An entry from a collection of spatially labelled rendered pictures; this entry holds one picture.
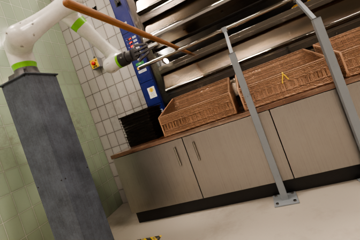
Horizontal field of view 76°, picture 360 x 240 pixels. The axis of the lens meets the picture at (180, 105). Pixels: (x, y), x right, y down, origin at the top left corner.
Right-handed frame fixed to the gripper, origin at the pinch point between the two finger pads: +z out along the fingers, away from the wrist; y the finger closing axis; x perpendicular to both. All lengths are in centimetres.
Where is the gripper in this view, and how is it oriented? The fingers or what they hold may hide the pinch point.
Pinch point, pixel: (153, 45)
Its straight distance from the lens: 156.8
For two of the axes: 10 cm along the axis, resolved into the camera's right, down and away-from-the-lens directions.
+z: 8.9, -3.3, -3.2
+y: 3.4, 9.4, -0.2
